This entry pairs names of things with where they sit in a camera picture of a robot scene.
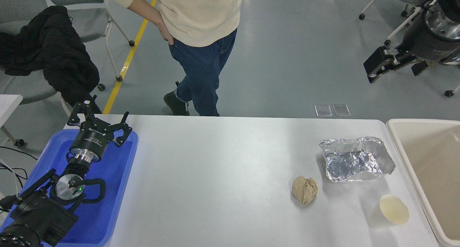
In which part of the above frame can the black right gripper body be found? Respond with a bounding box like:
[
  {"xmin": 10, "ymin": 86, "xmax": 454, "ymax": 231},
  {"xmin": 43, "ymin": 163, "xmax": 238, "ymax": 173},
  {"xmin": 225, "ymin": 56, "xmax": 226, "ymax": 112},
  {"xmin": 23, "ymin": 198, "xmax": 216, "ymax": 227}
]
[{"xmin": 399, "ymin": 11, "xmax": 460, "ymax": 61}]

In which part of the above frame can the white paper cup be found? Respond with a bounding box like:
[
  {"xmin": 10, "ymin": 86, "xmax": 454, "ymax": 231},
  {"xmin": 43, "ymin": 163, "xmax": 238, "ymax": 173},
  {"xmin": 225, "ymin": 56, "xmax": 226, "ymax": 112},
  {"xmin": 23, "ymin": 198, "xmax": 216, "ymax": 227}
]
[{"xmin": 367, "ymin": 194, "xmax": 410, "ymax": 229}]

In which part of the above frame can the grey chair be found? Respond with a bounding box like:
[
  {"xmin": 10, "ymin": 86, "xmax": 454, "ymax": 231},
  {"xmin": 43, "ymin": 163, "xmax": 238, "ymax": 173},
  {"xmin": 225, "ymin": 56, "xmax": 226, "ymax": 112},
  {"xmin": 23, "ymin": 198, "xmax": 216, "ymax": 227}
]
[
  {"xmin": 41, "ymin": 0, "xmax": 135, "ymax": 92},
  {"xmin": 0, "ymin": 0, "xmax": 72, "ymax": 118}
]

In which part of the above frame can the black jacket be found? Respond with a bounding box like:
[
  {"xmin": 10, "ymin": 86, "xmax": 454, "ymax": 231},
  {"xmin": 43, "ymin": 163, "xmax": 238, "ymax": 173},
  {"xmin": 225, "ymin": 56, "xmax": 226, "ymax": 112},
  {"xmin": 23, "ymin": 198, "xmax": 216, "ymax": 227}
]
[{"xmin": 0, "ymin": 5, "xmax": 100, "ymax": 107}]

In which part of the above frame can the crumpled tan paper ball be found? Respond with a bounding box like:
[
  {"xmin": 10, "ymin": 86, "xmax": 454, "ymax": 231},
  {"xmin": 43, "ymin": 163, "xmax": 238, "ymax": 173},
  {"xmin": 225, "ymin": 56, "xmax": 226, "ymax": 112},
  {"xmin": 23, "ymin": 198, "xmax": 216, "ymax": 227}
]
[{"xmin": 291, "ymin": 176, "xmax": 319, "ymax": 205}]

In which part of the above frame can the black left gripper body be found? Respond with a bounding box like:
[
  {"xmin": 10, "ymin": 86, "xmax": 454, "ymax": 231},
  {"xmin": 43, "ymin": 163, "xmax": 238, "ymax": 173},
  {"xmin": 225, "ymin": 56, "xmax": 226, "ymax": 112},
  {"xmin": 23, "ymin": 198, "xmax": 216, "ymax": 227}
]
[{"xmin": 70, "ymin": 120, "xmax": 116, "ymax": 158}]

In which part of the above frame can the blue plastic tray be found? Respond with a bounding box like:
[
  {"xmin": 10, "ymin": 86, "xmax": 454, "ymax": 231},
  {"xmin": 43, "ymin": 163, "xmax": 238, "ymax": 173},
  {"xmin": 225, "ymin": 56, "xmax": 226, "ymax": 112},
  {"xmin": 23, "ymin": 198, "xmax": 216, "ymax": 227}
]
[{"xmin": 0, "ymin": 129, "xmax": 139, "ymax": 247}]

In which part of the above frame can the clear floor plate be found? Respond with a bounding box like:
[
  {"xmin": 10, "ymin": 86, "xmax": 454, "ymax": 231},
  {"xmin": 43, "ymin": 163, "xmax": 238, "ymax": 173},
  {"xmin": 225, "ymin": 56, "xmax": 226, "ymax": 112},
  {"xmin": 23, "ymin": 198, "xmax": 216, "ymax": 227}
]
[
  {"xmin": 314, "ymin": 104, "xmax": 332, "ymax": 117},
  {"xmin": 333, "ymin": 104, "xmax": 351, "ymax": 117}
]

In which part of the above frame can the black floor cable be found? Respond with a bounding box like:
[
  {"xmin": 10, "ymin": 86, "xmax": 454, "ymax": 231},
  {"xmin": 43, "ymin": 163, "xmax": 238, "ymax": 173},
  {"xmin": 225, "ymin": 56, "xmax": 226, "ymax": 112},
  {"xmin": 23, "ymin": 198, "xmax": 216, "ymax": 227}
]
[{"xmin": 0, "ymin": 146, "xmax": 38, "ymax": 190}]

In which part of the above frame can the person's hand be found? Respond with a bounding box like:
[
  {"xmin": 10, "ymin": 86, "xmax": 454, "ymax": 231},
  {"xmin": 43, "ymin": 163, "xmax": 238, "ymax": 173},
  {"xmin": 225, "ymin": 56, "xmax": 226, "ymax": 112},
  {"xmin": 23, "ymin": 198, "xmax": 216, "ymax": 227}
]
[{"xmin": 158, "ymin": 21, "xmax": 175, "ymax": 46}]

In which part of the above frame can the small white side table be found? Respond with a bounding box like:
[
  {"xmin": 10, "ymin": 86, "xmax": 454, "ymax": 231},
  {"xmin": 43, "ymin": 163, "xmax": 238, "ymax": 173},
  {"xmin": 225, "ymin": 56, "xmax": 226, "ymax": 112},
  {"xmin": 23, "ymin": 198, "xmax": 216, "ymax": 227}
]
[{"xmin": 0, "ymin": 94, "xmax": 26, "ymax": 148}]

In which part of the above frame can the crumpled silver foil tray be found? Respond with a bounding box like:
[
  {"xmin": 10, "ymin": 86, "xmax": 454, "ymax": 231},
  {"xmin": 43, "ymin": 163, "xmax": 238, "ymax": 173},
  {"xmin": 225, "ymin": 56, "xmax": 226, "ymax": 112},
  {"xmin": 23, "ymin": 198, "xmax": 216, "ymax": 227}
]
[{"xmin": 318, "ymin": 136, "xmax": 396, "ymax": 183}]

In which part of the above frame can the large pale bin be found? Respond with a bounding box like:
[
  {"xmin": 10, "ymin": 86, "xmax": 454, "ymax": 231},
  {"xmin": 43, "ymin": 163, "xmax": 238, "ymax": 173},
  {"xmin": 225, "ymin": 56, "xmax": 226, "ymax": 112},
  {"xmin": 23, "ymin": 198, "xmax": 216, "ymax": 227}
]
[{"xmin": 386, "ymin": 118, "xmax": 460, "ymax": 247}]

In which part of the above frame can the person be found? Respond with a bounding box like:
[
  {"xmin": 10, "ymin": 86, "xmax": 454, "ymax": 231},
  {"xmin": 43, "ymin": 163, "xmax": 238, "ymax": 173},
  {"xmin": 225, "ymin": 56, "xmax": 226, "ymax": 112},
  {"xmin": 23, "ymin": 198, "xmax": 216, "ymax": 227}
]
[{"xmin": 96, "ymin": 0, "xmax": 242, "ymax": 117}]

